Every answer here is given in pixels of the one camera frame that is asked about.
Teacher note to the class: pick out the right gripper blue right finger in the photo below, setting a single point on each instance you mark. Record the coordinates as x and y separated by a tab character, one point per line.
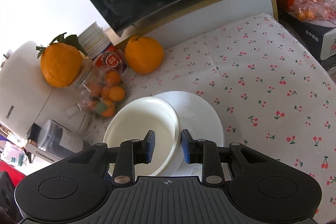
204	152

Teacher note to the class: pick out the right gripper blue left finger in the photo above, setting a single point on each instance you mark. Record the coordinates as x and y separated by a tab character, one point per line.
129	154

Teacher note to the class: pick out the large cream bowl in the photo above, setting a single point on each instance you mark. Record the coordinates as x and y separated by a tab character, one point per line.
138	117

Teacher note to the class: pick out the white kitchen appliance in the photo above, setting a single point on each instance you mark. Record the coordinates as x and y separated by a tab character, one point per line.
27	100

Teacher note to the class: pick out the small white plate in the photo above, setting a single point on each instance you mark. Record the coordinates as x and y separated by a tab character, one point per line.
201	120

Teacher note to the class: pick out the clear box of small oranges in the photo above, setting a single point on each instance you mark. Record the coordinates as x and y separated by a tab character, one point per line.
99	91

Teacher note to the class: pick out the dark jar with label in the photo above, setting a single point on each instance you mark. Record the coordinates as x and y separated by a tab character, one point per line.
59	142

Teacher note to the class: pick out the cherry print tablecloth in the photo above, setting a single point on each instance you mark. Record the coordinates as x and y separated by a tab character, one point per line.
269	92

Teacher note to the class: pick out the large orange on table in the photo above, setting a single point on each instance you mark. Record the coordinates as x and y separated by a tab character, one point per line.
144	54

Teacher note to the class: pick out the large orange with leaves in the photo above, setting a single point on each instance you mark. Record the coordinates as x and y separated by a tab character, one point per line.
62	60

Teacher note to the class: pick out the red chair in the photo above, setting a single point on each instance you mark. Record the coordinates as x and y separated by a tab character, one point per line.
13	173

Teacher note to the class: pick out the stack of white paper cups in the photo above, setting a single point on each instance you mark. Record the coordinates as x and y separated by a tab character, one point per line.
93	40

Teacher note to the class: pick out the white cabinet with wood trim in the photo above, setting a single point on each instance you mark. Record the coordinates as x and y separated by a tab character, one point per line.
186	19

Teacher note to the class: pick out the dark blue cardboard box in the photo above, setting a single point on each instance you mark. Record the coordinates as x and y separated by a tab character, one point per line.
318	40

